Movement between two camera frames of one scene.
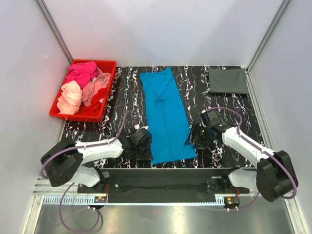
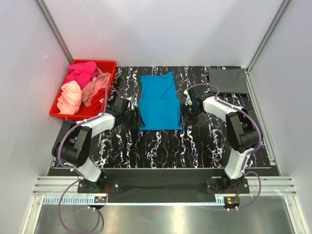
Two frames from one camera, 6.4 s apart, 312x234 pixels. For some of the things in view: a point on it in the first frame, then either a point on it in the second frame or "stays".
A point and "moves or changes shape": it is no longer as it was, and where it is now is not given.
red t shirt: x=97 y=105 stays
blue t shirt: x=168 y=117 moves or changes shape
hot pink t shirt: x=82 y=73 stays
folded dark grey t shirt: x=227 y=81 stays
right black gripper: x=199 y=144 -> x=189 y=121
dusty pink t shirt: x=99 y=82 stays
